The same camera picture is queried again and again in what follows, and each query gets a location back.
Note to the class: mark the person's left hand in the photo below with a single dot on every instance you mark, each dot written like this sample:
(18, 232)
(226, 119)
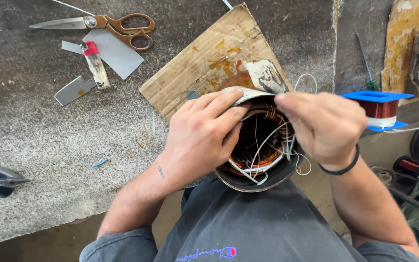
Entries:
(198, 140)

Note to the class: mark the large grey insulation paper sheet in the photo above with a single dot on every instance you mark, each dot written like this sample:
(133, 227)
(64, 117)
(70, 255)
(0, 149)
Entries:
(118, 54)

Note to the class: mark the black wristband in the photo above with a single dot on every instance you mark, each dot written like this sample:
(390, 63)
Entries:
(346, 168)

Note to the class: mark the dirty white paper piece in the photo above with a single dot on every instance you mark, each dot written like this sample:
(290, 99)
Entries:
(266, 76)

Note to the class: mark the clear lighter with red cap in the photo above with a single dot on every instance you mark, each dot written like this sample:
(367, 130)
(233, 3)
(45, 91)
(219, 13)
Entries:
(96, 67)

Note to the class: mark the person's right hand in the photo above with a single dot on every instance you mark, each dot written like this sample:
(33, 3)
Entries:
(327, 127)

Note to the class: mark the motor stator with copper windings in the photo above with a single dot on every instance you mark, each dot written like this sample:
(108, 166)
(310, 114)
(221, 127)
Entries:
(264, 143)

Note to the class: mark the person's grey shirt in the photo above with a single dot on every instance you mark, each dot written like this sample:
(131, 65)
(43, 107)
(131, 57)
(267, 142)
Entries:
(253, 229)

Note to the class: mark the small grey paper strip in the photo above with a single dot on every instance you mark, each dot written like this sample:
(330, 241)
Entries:
(71, 47)

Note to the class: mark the stained cardboard sheet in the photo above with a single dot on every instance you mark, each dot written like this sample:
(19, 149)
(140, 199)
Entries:
(213, 62)

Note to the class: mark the stained wooden board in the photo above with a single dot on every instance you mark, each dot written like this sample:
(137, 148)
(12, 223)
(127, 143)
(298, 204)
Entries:
(402, 40)

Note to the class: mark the notched grey paper piece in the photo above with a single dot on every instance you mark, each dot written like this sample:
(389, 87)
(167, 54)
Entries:
(73, 91)

